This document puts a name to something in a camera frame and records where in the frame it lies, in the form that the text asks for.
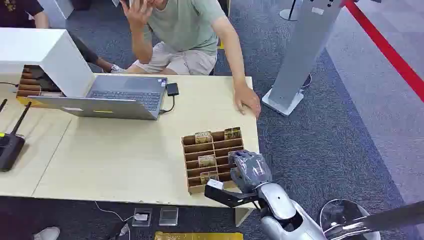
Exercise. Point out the black router with antennas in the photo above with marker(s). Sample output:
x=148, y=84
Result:
x=10, y=149

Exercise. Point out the black external drive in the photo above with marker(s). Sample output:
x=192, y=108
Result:
x=172, y=89

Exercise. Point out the floor socket plate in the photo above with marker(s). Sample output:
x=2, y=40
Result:
x=168, y=216

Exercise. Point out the person's hand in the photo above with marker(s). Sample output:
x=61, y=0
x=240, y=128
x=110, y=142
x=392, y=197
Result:
x=137, y=13
x=246, y=99

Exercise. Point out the person's right hand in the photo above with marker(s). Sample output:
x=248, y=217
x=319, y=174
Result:
x=137, y=13

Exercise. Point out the wooden card box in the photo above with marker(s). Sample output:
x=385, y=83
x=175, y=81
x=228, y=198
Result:
x=31, y=84
x=202, y=149

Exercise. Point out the white cabinet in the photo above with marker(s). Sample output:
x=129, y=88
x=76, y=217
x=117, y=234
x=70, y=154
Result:
x=58, y=10

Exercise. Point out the pale table leg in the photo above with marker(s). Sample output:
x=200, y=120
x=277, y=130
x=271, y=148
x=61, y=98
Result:
x=242, y=216

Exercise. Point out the silver robot shoulder shell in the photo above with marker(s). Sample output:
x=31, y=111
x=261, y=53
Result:
x=348, y=220

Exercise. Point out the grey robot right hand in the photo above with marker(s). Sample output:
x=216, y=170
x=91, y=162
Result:
x=251, y=170

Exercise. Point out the pale wrist camera, black bracket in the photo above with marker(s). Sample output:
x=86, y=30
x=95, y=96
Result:
x=228, y=196

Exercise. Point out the stanchion base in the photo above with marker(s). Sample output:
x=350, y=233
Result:
x=287, y=15

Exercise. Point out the floor socket with plug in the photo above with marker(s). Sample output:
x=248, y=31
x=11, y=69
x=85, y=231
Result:
x=141, y=217

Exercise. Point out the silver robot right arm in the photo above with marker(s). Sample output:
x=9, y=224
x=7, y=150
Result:
x=281, y=205

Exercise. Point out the card with printed face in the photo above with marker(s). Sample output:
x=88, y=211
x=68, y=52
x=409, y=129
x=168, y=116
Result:
x=209, y=177
x=203, y=137
x=207, y=161
x=232, y=133

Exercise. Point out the person in dark top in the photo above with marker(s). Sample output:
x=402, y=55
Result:
x=20, y=11

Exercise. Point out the yellow printed sheet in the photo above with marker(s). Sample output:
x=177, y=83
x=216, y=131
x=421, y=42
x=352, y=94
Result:
x=198, y=236

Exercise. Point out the person's left hand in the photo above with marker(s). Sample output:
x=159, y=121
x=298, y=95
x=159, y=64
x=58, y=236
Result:
x=246, y=99

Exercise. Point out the red barrier belt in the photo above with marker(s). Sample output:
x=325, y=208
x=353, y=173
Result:
x=387, y=49

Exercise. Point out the white box cover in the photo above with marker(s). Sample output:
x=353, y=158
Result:
x=49, y=56

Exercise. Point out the grey slanted stand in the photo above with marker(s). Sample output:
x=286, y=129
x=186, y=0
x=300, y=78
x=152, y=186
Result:
x=303, y=49

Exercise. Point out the white shoe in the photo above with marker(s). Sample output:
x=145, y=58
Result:
x=48, y=234

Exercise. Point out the grey open laptop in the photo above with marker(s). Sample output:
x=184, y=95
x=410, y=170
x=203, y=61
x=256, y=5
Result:
x=126, y=96

